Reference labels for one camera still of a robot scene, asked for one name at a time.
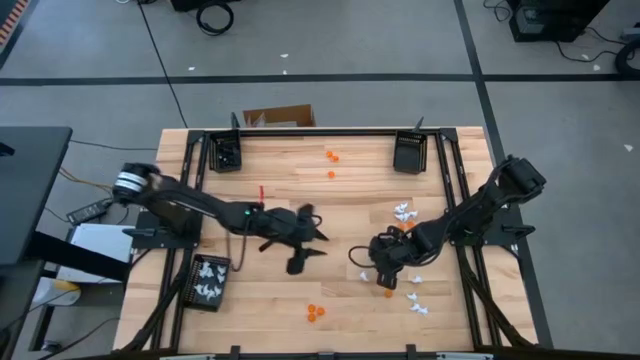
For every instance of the brown cardboard box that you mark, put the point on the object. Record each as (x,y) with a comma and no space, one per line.
(285,116)

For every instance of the black desk leg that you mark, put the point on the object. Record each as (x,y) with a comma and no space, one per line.
(80,255)

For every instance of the black power strip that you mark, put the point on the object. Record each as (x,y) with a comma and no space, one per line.
(89,211)

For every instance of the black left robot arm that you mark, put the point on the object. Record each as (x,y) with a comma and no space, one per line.
(200,200)

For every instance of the black equipment box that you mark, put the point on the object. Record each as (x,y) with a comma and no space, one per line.
(200,4)

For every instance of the black monitor left edge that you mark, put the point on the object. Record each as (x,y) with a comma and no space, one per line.
(30,190)

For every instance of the black plastic tray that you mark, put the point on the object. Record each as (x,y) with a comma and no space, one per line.
(410,152)
(226,150)
(197,260)

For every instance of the white and yellow bag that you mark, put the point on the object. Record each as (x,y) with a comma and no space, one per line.
(55,295)

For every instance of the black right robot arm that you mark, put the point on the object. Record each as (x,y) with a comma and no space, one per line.
(520,180)

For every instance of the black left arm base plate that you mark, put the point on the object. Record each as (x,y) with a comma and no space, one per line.
(147,242)

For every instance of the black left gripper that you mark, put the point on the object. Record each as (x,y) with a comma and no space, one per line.
(287,225)

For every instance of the white box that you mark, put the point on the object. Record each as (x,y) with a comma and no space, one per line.
(102,240)

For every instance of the red tape tag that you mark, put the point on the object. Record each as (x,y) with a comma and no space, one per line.
(260,192)

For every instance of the orange black striped mat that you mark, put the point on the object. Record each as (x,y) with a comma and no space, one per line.
(12,20)

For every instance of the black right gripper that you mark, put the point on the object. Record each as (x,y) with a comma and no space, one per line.
(392,252)

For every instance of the black equipment case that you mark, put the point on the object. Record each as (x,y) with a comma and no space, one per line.
(550,20)

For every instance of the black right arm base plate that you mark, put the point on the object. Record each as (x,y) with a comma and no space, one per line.
(507,241)

